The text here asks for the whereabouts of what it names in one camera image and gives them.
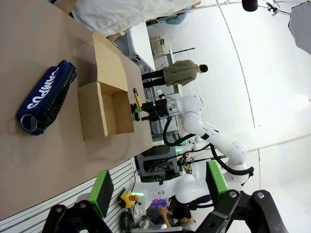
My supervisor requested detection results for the yellow emergency stop button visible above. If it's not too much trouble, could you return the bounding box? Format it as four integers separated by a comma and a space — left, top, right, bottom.
118, 190, 140, 209

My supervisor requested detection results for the black cylinder microphone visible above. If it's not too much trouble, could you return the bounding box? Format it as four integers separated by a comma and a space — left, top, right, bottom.
242, 0, 259, 12

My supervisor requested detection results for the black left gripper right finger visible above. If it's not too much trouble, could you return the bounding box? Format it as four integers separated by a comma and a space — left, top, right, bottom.
195, 160, 290, 233

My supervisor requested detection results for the person's left hand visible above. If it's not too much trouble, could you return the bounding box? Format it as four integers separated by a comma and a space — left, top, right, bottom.
106, 33, 124, 44

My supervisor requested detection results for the person in olive jacket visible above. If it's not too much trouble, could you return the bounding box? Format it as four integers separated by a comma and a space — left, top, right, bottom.
141, 60, 209, 88

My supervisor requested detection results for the yellow utility knife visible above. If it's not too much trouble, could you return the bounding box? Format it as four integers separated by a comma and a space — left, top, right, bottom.
133, 87, 142, 108

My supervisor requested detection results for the seated person with black hair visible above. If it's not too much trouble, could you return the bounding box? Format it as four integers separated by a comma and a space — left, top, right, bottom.
157, 206, 197, 231

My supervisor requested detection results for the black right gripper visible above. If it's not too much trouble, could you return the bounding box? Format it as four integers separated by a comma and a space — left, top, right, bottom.
130, 98, 169, 122

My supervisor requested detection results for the white ribbed table side panel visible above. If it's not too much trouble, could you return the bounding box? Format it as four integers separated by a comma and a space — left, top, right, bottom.
0, 157, 137, 233

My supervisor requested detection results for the person in white jacket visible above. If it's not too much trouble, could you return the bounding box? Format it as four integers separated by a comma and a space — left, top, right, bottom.
71, 0, 202, 36

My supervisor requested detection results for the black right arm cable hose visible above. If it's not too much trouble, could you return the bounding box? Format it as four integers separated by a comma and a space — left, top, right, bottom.
162, 116, 255, 177

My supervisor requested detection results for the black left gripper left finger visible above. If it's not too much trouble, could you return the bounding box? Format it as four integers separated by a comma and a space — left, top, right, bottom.
42, 169, 115, 233

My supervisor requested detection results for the navy zipper pencil case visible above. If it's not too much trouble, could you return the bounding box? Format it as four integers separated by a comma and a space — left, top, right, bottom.
16, 60, 78, 136

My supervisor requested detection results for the white background table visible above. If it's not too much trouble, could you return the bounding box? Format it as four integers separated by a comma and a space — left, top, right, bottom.
128, 21, 156, 71

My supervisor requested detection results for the brown cardboard box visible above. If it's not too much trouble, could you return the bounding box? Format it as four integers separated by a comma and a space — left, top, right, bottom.
77, 31, 135, 141

